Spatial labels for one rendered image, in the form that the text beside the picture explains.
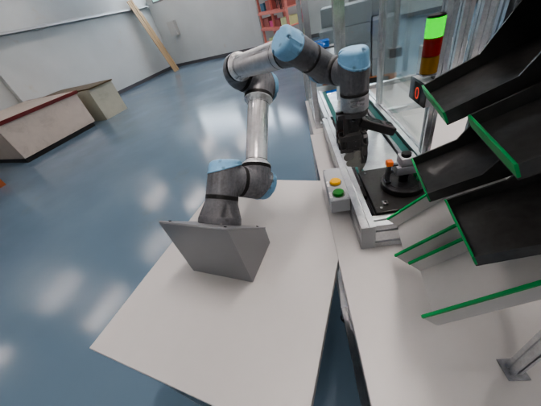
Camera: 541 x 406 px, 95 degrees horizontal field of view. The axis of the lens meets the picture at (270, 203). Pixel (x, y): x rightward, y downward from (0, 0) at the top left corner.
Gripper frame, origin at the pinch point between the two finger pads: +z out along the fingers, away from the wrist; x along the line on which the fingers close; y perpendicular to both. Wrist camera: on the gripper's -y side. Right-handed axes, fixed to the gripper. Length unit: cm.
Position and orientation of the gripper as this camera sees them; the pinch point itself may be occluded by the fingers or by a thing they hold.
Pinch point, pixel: (361, 167)
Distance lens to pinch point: 88.6
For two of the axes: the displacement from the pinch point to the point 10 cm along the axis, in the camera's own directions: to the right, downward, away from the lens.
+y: -9.7, 1.6, 1.6
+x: -0.3, 6.4, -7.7
